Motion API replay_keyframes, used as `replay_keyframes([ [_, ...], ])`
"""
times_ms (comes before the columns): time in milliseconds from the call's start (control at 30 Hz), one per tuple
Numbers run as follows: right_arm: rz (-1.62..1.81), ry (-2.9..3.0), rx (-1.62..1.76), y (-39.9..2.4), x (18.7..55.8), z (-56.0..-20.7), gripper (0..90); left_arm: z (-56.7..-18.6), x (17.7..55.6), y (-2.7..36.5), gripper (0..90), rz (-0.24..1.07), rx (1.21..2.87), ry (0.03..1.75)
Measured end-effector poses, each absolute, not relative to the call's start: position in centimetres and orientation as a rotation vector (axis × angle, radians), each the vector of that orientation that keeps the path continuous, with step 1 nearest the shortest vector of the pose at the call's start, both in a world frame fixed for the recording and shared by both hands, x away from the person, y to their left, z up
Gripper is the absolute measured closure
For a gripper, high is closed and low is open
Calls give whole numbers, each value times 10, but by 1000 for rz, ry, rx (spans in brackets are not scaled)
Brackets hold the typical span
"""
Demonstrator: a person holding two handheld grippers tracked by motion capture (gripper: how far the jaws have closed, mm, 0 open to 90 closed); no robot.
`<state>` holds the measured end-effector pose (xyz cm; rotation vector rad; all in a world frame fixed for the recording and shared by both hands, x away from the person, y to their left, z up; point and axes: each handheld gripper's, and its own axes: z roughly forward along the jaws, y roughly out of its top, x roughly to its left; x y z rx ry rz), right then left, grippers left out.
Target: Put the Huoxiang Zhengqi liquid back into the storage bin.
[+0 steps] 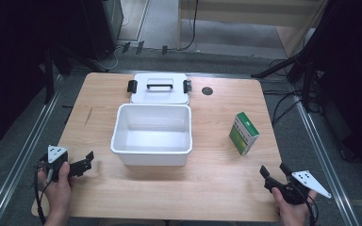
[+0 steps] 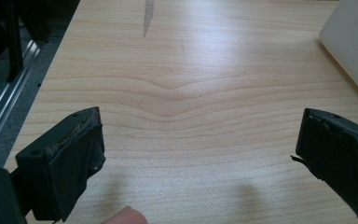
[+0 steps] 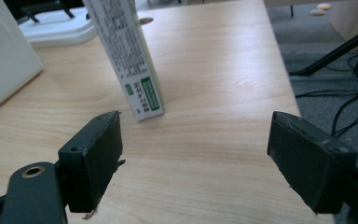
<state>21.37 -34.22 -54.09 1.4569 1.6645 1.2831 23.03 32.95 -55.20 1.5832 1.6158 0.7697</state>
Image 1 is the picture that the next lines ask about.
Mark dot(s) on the black floor bracket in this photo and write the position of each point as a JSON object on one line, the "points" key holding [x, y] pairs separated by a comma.
{"points": [[164, 49], [126, 47], [139, 47]]}

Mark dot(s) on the person's right hand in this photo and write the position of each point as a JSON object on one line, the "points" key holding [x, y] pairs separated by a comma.
{"points": [[292, 213]]}

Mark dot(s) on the black round table grommet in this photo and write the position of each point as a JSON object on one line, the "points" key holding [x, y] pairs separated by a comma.
{"points": [[207, 91]]}

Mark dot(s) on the black tripod stand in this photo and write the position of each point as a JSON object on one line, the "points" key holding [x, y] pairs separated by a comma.
{"points": [[59, 62], [304, 66]]}

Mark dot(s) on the light wooden shelf unit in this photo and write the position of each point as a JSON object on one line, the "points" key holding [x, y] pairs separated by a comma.
{"points": [[248, 12]]}

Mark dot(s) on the person's left hand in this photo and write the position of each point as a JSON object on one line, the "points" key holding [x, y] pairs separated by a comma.
{"points": [[58, 194]]}

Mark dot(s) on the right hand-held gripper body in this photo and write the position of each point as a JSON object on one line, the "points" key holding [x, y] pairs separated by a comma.
{"points": [[301, 185]]}

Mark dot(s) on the black cabinet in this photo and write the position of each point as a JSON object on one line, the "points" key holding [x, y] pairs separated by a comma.
{"points": [[99, 28]]}

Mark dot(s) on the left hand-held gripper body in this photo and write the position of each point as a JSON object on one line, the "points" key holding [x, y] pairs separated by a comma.
{"points": [[56, 155]]}

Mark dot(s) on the metal floor rail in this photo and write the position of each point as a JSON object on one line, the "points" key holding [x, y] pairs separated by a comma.
{"points": [[217, 74], [19, 163], [323, 163]]}

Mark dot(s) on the white plastic storage box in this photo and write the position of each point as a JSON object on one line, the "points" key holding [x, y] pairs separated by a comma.
{"points": [[152, 147]]}

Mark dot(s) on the green and white carton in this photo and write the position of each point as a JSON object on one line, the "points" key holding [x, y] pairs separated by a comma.
{"points": [[243, 133]]}

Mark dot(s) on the dark curtain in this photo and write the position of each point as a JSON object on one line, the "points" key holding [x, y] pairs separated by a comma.
{"points": [[12, 62], [355, 78]]}

